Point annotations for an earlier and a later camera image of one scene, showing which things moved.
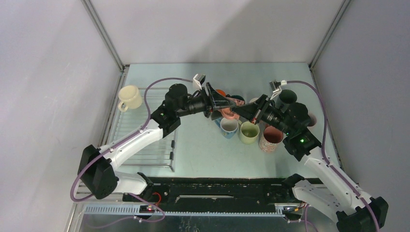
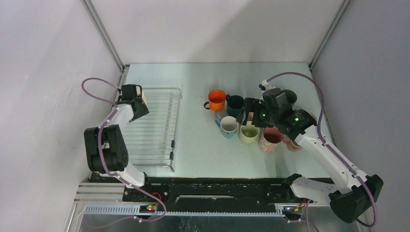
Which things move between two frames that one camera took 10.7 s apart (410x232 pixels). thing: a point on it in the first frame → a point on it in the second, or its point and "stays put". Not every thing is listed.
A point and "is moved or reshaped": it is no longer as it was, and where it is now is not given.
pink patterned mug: [271, 137] stays put
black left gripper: [214, 102] → [143, 110]
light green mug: [249, 132] stays put
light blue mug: [228, 126] stays put
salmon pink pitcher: [226, 112] is moved or reshaped
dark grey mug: [286, 97] stays put
